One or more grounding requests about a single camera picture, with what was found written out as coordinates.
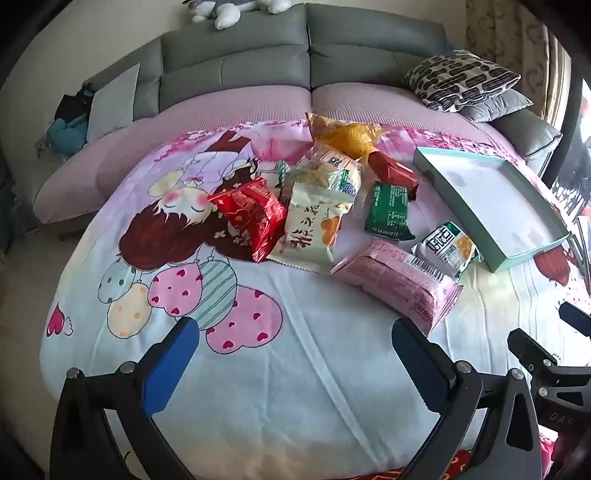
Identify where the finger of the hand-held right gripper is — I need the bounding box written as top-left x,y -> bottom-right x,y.
558,302 -> 591,339
506,328 -> 591,401

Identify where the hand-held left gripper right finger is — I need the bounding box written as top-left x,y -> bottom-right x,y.
390,318 -> 542,480

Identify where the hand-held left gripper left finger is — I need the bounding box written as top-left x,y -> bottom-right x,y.
50,316 -> 200,480

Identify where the white green snack packet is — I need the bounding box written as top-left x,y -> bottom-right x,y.
411,222 -> 482,280

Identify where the teal cardboard box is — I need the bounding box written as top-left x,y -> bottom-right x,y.
412,147 -> 571,273

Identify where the dark green snack packet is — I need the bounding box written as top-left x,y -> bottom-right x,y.
365,182 -> 416,241

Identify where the bright red snack packet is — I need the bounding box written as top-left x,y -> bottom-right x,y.
207,178 -> 288,264

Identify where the cream snack packet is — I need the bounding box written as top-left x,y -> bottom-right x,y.
267,178 -> 357,278

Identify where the dark red snack packet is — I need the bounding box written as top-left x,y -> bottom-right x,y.
367,150 -> 420,202

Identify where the clear pale snack packet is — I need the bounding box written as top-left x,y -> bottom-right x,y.
277,147 -> 363,204

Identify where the pink snack packet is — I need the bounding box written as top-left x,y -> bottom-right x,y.
330,240 -> 464,337

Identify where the printed blanket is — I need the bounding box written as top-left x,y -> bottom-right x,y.
39,117 -> 591,480

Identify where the grey pillow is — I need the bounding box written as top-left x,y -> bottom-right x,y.
457,89 -> 534,123

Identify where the orange yellow snack packet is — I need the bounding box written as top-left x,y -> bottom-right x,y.
307,113 -> 387,161

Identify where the pink sofa cover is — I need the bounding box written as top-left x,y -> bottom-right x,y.
32,83 -> 527,227

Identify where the teal cloth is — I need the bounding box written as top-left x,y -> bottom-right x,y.
45,115 -> 89,156

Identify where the black white patterned pillow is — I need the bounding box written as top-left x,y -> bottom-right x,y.
403,50 -> 522,114

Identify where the light grey cushion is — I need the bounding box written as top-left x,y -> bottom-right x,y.
85,62 -> 141,144

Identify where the black clothing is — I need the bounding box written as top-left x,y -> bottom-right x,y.
54,87 -> 96,128

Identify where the beige patterned curtain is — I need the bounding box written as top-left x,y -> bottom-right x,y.
464,0 -> 573,125

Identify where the grey sofa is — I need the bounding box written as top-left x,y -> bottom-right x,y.
0,2 -> 565,241

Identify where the grey white plush toy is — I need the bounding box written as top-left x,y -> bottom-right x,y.
182,0 -> 293,31

